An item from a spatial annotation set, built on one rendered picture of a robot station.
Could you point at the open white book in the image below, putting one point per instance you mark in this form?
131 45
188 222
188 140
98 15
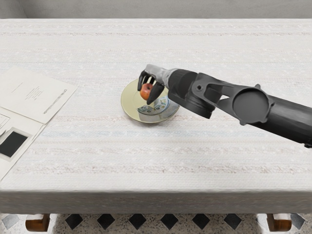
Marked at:
36 95

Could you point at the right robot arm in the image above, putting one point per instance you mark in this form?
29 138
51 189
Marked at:
246 103

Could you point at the patterned yellow plate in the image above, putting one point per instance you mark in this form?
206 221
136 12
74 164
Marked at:
143 114

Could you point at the red apple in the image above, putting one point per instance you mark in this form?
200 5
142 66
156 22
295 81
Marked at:
145 92

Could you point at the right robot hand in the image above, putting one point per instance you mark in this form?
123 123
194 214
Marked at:
156 72

